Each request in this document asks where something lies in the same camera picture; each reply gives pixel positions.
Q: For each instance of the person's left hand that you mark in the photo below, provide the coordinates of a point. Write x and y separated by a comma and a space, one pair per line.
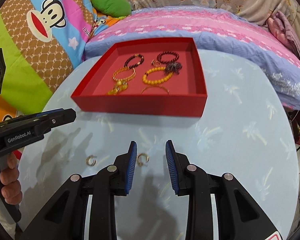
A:
11, 190

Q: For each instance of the pink and blue striped quilt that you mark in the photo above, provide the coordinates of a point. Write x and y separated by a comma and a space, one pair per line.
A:
215, 30

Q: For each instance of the green pillow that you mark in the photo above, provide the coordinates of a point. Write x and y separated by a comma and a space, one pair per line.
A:
112, 3

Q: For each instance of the thin gold bangle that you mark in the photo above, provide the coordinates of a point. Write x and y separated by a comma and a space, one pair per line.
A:
150, 87

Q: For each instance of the red cardboard box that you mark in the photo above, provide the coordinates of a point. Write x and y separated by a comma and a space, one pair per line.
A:
185, 80

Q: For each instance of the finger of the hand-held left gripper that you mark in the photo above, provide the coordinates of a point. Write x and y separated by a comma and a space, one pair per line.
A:
62, 118
50, 112

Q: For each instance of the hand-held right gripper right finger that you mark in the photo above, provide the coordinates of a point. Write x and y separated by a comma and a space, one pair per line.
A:
172, 167

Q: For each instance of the cartoon monkey printed blanket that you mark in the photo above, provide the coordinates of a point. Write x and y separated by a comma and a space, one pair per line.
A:
22, 55

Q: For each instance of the grey floral bedsheet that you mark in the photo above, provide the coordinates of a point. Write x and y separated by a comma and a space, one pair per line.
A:
240, 0

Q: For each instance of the folded pink blanket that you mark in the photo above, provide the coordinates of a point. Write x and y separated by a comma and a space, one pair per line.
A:
287, 30

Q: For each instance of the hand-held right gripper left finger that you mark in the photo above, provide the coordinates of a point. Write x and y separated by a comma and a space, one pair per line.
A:
130, 167

